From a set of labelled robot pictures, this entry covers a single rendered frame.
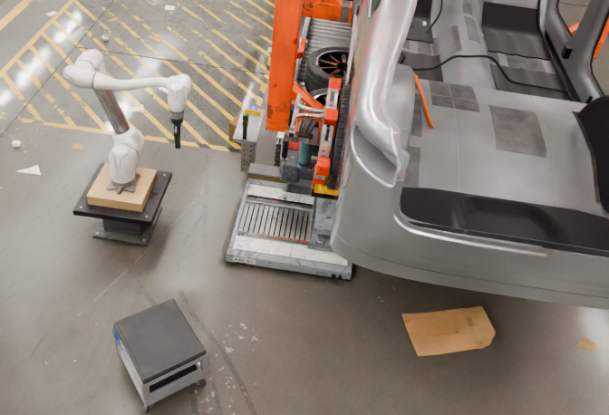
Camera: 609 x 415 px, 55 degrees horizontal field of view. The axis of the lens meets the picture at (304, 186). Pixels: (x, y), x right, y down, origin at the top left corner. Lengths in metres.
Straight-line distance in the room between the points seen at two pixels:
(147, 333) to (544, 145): 2.50
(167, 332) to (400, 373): 1.36
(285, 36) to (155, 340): 1.98
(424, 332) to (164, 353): 1.60
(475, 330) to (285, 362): 1.23
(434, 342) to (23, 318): 2.44
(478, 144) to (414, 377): 1.41
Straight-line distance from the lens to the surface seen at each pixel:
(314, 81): 5.05
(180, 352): 3.17
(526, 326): 4.14
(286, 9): 3.77
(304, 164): 3.94
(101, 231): 4.23
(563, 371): 4.04
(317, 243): 3.94
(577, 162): 3.81
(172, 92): 3.51
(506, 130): 3.79
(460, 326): 3.94
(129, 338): 3.24
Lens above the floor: 2.98
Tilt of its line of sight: 41 degrees down
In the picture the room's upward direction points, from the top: 8 degrees clockwise
